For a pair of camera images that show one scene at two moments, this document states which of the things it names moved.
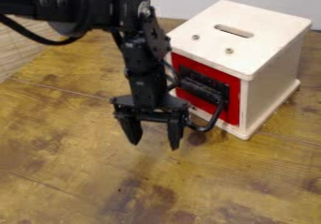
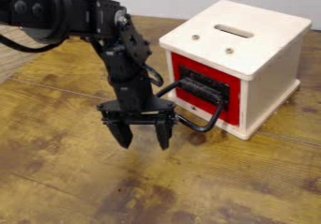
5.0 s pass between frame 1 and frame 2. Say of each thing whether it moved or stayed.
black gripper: moved
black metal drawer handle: stayed
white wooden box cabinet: stayed
